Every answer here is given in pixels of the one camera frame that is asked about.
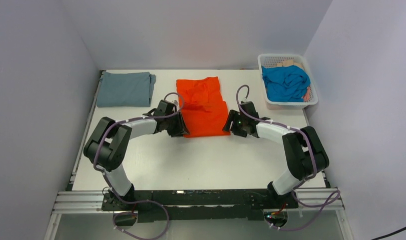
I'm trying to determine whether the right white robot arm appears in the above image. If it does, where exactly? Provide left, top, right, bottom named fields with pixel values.
left=223, top=101, right=329, bottom=200

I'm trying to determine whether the white plastic basket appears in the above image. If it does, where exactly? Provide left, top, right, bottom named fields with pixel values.
left=257, top=53, right=318, bottom=110

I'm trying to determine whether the black cable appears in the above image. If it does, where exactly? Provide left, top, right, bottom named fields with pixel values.
left=368, top=221, right=406, bottom=240

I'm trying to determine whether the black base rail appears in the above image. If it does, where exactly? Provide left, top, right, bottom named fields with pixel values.
left=102, top=188, right=298, bottom=223

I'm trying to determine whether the aluminium table frame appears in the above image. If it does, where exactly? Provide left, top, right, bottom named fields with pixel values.
left=52, top=69, right=353, bottom=240

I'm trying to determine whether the blue t shirt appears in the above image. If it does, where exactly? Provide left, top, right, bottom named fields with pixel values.
left=261, top=65, right=311, bottom=103

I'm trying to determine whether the orange t shirt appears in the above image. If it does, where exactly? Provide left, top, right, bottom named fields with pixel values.
left=176, top=76, right=230, bottom=138

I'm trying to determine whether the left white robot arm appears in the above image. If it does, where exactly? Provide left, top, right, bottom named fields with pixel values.
left=83, top=100, right=189, bottom=202

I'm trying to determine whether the folded grey-blue t shirt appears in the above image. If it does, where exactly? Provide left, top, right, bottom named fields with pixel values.
left=96, top=71, right=156, bottom=108

